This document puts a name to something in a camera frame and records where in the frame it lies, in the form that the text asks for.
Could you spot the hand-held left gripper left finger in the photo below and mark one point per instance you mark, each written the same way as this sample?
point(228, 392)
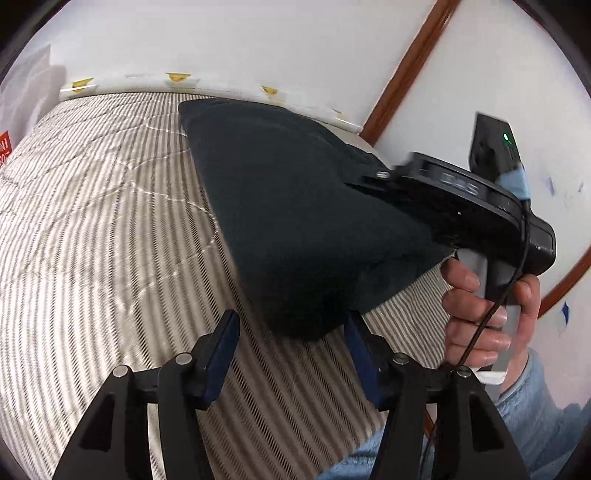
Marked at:
point(220, 364)

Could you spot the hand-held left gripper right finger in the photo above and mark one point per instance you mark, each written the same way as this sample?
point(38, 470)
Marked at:
point(364, 369)

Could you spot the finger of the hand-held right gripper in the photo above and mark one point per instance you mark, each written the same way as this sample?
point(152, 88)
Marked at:
point(378, 177)

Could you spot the black garment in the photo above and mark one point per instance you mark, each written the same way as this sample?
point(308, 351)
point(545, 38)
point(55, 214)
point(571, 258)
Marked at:
point(286, 203)

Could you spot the person's right hand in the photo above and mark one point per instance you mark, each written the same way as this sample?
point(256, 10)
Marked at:
point(466, 318)

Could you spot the brown wooden trim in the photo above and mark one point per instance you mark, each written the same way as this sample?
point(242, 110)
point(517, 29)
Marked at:
point(570, 281)
point(406, 74)

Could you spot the striped quilted mattress cover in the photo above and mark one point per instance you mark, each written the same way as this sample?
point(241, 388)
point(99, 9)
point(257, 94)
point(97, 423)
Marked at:
point(115, 230)

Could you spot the white pillow with yellow ducks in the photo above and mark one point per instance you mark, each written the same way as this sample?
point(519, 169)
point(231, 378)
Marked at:
point(184, 83)

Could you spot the white plastic shopping bag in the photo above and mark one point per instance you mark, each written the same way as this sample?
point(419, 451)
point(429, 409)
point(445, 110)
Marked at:
point(23, 101)

